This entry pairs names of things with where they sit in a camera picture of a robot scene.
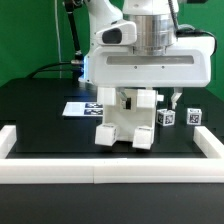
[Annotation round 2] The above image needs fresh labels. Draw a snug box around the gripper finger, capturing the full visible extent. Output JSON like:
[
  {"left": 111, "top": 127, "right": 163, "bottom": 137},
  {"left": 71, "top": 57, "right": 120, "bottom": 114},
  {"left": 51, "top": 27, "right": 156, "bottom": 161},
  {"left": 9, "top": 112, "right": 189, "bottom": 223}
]
[
  {"left": 118, "top": 88, "right": 131, "bottom": 110},
  {"left": 171, "top": 87, "right": 183, "bottom": 109}
]

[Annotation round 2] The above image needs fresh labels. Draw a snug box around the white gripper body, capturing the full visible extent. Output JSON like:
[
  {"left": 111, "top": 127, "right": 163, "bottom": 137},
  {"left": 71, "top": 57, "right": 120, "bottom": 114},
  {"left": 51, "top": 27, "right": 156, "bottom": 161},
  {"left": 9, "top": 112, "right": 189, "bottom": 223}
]
[{"left": 87, "top": 37, "right": 214, "bottom": 88}]

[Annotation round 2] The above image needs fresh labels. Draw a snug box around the white chair seat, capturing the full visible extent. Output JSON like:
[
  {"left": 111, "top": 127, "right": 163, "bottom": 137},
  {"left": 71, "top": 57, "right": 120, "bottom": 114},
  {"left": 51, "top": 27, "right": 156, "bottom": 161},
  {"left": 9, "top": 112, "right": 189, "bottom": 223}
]
[{"left": 101, "top": 88, "right": 158, "bottom": 143}]

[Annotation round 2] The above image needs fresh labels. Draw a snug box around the white chair back frame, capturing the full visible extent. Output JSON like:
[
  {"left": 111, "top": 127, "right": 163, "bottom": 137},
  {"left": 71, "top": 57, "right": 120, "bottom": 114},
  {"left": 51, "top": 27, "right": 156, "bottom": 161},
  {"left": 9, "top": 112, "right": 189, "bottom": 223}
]
[{"left": 97, "top": 87, "right": 164, "bottom": 110}]

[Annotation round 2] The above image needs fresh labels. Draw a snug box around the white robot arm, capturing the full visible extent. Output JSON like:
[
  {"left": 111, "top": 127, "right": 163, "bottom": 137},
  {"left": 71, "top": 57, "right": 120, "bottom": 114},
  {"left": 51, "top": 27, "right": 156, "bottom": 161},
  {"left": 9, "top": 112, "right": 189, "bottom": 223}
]
[{"left": 84, "top": 0, "right": 216, "bottom": 106}]

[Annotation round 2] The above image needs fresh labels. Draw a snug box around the white tagged cube far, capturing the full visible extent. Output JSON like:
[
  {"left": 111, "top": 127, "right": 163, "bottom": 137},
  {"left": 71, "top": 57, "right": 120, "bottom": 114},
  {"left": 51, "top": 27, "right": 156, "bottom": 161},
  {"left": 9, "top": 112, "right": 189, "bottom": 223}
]
[{"left": 187, "top": 108, "right": 202, "bottom": 125}]

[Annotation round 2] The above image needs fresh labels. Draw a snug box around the white tagged cube nut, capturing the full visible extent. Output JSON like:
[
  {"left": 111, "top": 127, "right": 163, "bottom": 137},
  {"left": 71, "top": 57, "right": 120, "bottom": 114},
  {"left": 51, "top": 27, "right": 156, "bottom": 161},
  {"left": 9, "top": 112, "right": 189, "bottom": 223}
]
[{"left": 156, "top": 109, "right": 175, "bottom": 126}]

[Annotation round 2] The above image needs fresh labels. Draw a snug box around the white U-shaped fence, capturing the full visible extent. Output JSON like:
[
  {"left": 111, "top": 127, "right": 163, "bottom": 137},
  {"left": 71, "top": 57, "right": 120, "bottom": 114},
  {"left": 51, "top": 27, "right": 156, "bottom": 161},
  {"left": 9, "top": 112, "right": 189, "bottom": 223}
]
[{"left": 0, "top": 125, "right": 224, "bottom": 184}]

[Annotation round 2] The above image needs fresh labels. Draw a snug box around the grey hose cable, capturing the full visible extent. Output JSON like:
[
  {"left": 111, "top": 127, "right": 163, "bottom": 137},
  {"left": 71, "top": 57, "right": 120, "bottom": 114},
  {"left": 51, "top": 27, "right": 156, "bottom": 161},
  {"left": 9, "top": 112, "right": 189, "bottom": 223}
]
[{"left": 166, "top": 0, "right": 218, "bottom": 54}]

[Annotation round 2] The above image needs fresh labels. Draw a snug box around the black cable bundle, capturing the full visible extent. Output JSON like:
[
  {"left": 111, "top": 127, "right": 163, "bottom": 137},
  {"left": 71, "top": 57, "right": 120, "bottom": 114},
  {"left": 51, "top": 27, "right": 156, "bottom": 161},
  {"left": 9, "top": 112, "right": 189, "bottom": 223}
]
[{"left": 26, "top": 0, "right": 86, "bottom": 79}]

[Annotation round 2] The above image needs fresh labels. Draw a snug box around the white marker base plate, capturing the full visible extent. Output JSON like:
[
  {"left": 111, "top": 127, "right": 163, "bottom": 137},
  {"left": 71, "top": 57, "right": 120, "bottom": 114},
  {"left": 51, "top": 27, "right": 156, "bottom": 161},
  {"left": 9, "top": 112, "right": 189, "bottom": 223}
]
[{"left": 62, "top": 102, "right": 103, "bottom": 117}]

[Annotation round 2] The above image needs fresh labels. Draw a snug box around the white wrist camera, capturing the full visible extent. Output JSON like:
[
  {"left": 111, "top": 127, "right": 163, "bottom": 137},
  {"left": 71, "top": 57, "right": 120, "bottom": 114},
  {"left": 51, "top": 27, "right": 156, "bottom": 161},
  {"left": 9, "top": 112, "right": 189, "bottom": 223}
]
[{"left": 96, "top": 19, "right": 137, "bottom": 46}]

